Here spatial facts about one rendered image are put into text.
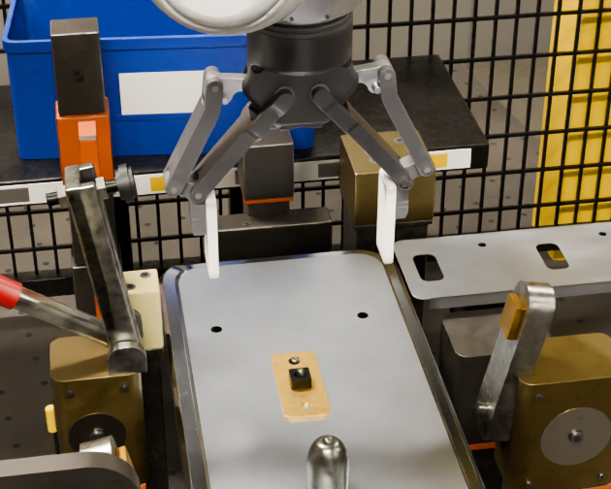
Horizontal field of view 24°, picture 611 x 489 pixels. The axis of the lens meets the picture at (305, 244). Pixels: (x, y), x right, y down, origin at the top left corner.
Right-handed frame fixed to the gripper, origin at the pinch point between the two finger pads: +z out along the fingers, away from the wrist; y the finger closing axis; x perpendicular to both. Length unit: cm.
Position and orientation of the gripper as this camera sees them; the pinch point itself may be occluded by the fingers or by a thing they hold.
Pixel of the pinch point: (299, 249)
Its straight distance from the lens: 109.4
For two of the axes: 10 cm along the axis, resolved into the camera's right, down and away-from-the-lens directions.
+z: 0.0, 8.4, 5.4
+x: -1.6, -5.3, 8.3
